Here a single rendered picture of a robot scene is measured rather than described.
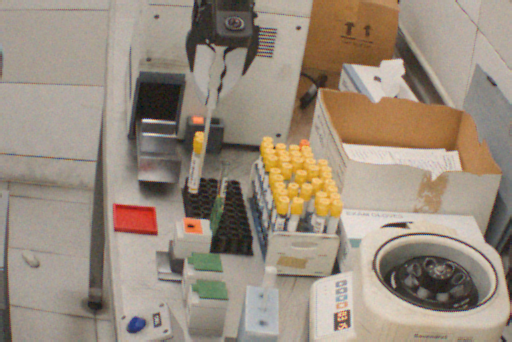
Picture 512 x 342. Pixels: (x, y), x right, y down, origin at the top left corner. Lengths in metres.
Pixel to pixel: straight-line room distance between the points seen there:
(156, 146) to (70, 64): 1.52
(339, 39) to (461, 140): 0.46
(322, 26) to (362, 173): 0.67
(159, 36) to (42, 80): 1.51
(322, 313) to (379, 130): 0.50
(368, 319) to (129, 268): 0.37
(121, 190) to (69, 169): 1.70
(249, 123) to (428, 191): 0.38
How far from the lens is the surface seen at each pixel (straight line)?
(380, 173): 1.65
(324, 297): 1.51
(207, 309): 1.43
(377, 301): 1.39
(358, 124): 1.88
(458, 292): 1.46
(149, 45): 1.82
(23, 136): 3.39
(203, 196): 1.72
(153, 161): 1.72
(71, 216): 3.31
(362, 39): 2.27
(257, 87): 1.87
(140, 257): 1.59
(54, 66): 3.27
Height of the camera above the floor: 1.76
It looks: 28 degrees down
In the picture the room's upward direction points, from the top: 11 degrees clockwise
